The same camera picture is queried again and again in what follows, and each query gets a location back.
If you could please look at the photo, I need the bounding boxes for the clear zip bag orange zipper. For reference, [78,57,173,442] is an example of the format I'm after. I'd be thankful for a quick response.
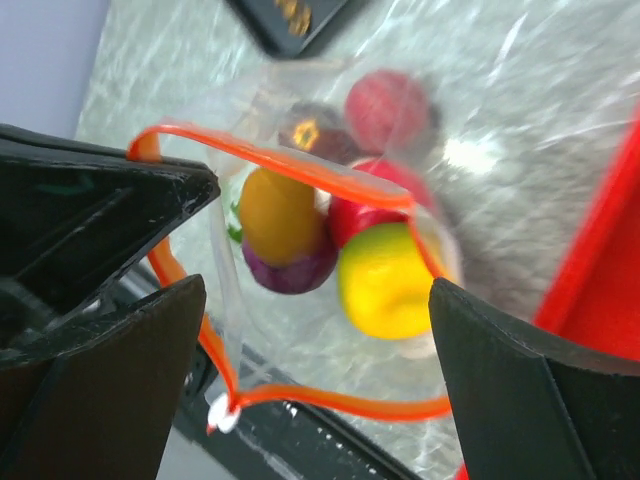
[127,55,463,433]

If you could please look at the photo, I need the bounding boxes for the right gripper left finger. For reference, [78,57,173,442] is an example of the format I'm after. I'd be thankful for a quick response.
[1,275,206,479]

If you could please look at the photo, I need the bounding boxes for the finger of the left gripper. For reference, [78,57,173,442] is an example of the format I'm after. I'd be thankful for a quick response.
[1,124,220,317]

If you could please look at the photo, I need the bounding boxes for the red plastic bin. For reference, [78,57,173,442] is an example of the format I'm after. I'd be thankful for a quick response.
[534,120,639,360]

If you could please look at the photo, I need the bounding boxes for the dark maroon passion fruit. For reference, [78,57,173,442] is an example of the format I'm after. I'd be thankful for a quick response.
[277,101,361,165]

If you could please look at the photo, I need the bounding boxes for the dark green tray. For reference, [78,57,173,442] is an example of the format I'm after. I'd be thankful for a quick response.
[227,0,367,60]

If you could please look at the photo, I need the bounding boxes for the brown kiwi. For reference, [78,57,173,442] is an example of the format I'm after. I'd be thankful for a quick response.
[238,167,324,267]

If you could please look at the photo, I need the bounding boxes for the white radish with leaves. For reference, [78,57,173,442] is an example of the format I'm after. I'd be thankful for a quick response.
[226,202,243,244]

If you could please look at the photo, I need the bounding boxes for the gold fork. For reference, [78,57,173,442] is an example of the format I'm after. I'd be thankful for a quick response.
[274,0,312,37]

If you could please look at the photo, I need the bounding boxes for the red apple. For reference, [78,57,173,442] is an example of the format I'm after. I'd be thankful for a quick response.
[327,157,437,249]

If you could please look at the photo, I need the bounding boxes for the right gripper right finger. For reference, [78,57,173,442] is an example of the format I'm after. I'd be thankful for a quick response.
[429,279,639,479]

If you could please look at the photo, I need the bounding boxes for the purple onion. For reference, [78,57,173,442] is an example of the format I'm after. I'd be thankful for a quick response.
[241,234,338,295]

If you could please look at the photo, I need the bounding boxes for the red wrinkled fruit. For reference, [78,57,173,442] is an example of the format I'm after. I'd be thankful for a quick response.
[344,69,431,153]

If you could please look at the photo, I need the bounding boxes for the yellow lemon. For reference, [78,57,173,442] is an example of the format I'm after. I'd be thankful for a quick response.
[337,223,434,340]

